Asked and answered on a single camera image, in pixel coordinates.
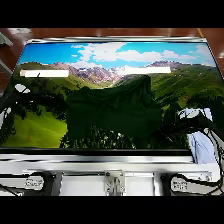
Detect light blue garment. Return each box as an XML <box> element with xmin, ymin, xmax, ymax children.
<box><xmin>178</xmin><ymin>107</ymin><xmax>218</xmax><ymax>165</ymax></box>

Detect dark green T-shirt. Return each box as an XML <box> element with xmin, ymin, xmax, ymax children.
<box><xmin>64</xmin><ymin>74</ymin><xmax>165</xmax><ymax>150</ymax></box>

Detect black cable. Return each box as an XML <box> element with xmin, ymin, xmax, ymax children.
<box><xmin>201</xmin><ymin>127</ymin><xmax>224</xmax><ymax>195</ymax></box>

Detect silver frame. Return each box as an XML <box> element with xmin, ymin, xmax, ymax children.
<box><xmin>0</xmin><ymin>148</ymin><xmax>224</xmax><ymax>196</ymax></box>

